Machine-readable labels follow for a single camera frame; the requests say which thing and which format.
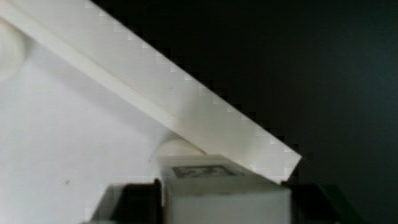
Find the white table leg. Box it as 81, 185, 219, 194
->
150, 139, 291, 224

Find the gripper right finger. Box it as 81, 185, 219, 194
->
289, 184, 370, 224

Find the white square tabletop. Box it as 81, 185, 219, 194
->
0, 0, 299, 224

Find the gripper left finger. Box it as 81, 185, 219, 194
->
81, 180, 163, 224

